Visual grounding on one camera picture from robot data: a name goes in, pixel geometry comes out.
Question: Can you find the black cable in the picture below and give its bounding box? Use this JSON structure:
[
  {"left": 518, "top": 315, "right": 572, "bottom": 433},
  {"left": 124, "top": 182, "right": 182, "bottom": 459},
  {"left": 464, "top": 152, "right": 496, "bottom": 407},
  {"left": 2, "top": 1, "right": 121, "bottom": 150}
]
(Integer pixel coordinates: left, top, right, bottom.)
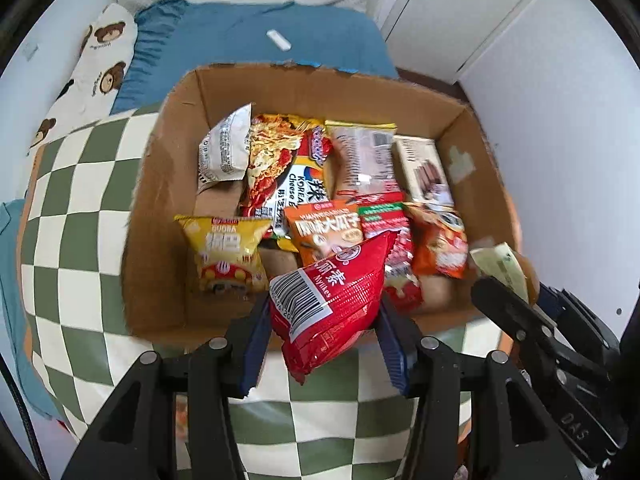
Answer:
[{"left": 0, "top": 351, "right": 51, "bottom": 480}]

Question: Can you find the korean cheese noodle packet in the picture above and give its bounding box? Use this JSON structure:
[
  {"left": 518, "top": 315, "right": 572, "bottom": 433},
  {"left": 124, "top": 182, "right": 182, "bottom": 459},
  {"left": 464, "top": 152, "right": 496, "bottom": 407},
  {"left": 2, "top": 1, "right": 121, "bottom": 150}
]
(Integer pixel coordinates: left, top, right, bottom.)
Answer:
[{"left": 239, "top": 114, "right": 332, "bottom": 240}]

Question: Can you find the red snack packet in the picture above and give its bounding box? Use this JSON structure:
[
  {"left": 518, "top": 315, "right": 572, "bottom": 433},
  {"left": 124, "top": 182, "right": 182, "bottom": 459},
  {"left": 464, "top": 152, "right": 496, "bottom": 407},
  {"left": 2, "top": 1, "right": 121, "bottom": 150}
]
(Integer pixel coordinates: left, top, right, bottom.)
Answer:
[{"left": 269, "top": 231, "right": 397, "bottom": 384}]

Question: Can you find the orange snack bag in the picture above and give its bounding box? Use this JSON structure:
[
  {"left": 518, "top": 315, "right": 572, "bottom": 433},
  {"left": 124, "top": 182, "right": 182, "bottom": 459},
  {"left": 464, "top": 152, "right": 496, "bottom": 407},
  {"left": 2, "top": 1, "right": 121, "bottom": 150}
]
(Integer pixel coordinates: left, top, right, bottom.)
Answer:
[{"left": 402, "top": 203, "right": 469, "bottom": 280}]

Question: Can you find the white wardrobe door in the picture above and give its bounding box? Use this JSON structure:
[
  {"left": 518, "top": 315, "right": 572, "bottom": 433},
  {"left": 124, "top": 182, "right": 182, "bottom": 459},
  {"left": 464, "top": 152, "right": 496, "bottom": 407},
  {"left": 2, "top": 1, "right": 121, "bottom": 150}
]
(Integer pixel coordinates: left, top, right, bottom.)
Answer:
[{"left": 378, "top": 0, "right": 530, "bottom": 84}]

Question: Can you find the green blue cardboard box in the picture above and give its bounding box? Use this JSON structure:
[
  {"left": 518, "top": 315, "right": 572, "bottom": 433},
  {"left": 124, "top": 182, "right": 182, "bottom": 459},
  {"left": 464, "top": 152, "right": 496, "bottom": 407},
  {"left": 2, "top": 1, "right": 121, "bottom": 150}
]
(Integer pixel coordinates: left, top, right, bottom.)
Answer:
[{"left": 120, "top": 64, "right": 522, "bottom": 348}]

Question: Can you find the orange sunflower seed packet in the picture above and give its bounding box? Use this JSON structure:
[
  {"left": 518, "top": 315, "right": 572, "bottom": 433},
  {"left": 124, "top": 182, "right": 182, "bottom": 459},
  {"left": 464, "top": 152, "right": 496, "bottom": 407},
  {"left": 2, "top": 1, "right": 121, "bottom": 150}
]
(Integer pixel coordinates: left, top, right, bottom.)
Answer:
[{"left": 284, "top": 200, "right": 363, "bottom": 266}]

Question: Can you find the pink snack packet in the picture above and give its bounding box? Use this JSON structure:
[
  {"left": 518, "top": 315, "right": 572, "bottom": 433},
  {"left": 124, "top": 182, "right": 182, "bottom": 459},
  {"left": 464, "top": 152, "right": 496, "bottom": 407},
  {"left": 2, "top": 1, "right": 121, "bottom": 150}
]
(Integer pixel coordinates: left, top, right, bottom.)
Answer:
[{"left": 326, "top": 120, "right": 400, "bottom": 198}]

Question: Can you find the white snack packet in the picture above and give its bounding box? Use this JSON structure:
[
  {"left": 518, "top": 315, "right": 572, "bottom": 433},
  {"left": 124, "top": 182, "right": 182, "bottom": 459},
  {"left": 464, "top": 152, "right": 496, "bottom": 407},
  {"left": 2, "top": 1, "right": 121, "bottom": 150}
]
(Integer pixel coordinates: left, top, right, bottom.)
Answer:
[{"left": 198, "top": 103, "right": 253, "bottom": 193}]

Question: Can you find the yellow panda crisps bag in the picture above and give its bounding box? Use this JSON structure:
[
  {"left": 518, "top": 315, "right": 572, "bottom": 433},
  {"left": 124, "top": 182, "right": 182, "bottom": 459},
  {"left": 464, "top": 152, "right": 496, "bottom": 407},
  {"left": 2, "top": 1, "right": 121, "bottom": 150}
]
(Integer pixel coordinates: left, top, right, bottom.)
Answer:
[{"left": 174, "top": 216, "right": 271, "bottom": 294}]

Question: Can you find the bear print pillow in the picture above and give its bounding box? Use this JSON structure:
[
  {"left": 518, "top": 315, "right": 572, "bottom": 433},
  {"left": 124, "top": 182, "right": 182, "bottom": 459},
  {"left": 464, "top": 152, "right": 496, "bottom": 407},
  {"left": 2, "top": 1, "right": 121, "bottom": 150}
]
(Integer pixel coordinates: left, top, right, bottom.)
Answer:
[{"left": 29, "top": 3, "right": 138, "bottom": 153}]

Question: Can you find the beige wafer box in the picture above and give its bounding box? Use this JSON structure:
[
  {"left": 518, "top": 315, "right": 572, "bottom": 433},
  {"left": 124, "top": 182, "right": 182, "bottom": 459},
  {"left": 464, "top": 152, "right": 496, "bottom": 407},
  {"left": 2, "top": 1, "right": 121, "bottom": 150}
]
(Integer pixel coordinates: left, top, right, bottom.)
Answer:
[{"left": 394, "top": 136, "right": 454, "bottom": 209}]

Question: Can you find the small white object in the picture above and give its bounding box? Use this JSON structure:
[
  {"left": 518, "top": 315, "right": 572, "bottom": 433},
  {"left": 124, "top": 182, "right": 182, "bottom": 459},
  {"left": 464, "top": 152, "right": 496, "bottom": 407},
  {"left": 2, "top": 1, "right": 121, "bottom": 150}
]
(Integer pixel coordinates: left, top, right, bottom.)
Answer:
[{"left": 266, "top": 29, "right": 292, "bottom": 52}]

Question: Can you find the blue pillow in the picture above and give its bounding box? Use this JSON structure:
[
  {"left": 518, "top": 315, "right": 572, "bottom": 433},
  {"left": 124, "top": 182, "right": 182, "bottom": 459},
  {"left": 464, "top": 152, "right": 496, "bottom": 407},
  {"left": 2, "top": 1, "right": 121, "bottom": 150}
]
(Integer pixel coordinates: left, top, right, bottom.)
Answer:
[{"left": 111, "top": 0, "right": 398, "bottom": 115}]

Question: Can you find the braised egg packet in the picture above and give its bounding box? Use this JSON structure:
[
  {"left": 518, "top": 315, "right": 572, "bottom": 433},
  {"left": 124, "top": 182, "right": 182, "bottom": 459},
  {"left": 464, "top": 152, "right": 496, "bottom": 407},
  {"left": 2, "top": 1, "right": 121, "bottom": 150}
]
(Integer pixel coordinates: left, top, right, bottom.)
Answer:
[{"left": 470, "top": 243, "right": 540, "bottom": 306}]

